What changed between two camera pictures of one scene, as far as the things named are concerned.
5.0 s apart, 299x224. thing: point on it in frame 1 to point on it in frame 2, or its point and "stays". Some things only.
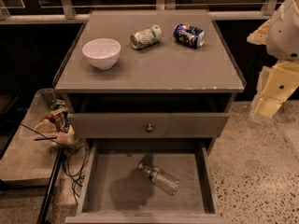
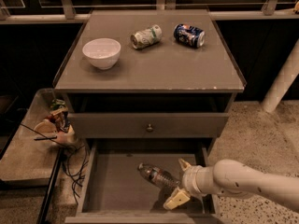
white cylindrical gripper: (285, 32) to (189, 178)
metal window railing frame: (67, 14) stays
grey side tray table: (30, 159) stays
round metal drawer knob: (149, 128) stays
